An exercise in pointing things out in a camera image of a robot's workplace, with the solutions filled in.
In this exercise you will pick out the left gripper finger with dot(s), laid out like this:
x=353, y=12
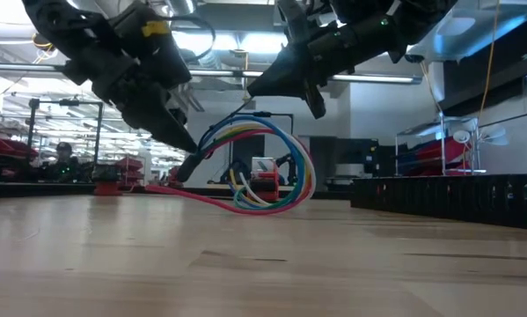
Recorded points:
x=153, y=114
x=180, y=119

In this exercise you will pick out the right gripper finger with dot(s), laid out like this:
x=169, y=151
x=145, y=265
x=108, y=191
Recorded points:
x=287, y=70
x=289, y=91

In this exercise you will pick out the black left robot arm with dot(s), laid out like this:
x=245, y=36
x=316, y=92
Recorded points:
x=56, y=22

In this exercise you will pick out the distant black robot station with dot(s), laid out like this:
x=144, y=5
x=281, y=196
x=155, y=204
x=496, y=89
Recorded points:
x=291, y=125

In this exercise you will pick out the long ceiling light bar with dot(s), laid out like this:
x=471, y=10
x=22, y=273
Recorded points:
x=377, y=78

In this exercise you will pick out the small red bin rack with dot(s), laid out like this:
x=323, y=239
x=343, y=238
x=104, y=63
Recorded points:
x=175, y=175
x=130, y=165

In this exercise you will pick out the black spool on red base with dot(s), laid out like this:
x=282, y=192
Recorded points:
x=107, y=189

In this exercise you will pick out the black cabinet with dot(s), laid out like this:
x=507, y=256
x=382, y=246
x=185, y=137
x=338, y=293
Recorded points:
x=364, y=152

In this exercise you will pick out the person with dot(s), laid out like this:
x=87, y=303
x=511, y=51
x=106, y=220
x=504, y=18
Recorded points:
x=63, y=152

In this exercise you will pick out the distant black robot arms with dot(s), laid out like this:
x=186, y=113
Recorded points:
x=47, y=169

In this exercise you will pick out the metal shelf with red bins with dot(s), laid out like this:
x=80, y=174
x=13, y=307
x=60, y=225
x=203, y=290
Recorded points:
x=430, y=154

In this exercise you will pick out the white fan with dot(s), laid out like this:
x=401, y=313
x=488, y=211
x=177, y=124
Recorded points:
x=461, y=136

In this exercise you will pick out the distant red bin rack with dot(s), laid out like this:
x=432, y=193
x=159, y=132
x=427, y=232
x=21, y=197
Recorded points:
x=3, y=145

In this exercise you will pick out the grey wall vent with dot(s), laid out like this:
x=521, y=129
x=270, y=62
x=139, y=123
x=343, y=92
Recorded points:
x=250, y=106

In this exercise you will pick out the black ceiling camera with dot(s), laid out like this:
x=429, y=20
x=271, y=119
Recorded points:
x=416, y=58

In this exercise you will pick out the distant black gantry frame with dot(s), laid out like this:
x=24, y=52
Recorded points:
x=69, y=102

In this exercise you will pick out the red mount with white box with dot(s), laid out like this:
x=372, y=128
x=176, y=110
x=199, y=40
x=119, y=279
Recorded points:
x=265, y=176

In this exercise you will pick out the black aluminium table frame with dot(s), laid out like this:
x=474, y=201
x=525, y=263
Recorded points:
x=47, y=189

